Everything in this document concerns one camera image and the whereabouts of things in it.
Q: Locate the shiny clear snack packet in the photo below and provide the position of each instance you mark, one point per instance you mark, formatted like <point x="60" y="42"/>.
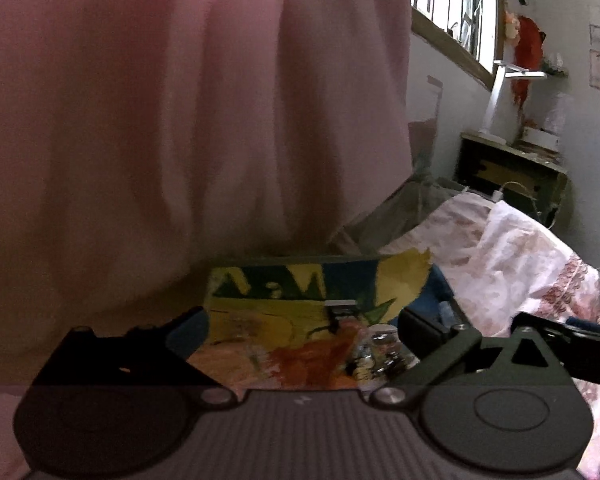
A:
<point x="380" y="352"/>

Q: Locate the white desk lamp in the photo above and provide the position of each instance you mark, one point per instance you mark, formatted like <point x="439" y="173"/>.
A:
<point x="497" y="100"/>

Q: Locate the floral pink bedsheet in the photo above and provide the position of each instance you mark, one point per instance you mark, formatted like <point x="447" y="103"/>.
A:
<point x="520" y="260"/>

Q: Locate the colourful printed storage box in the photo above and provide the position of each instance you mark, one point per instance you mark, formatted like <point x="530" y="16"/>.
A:
<point x="280" y="285"/>

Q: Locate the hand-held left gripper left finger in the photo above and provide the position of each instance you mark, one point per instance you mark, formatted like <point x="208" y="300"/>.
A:
<point x="190" y="331"/>

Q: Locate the dark wooden nightstand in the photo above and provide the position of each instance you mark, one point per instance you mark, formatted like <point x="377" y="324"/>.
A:
<point x="510" y="175"/>

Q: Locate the window with bars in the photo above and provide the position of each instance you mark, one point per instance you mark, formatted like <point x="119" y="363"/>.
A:
<point x="455" y="5"/>

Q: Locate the pink curtain cloth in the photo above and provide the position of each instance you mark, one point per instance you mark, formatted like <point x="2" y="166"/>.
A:
<point x="180" y="110"/>

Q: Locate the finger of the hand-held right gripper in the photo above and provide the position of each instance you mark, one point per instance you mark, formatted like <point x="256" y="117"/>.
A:
<point x="570" y="330"/>
<point x="592" y="365"/>

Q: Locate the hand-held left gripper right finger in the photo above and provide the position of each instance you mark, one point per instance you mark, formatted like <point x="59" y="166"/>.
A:
<point x="411" y="332"/>

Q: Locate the orange snack packet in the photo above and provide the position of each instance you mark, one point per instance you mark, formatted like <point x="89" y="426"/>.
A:
<point x="310" y="365"/>

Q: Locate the grey crumpled cloth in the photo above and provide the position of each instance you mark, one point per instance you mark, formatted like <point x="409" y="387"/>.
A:
<point x="405" y="215"/>

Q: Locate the red plush toy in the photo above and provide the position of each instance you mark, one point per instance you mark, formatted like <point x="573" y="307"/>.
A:
<point x="527" y="45"/>

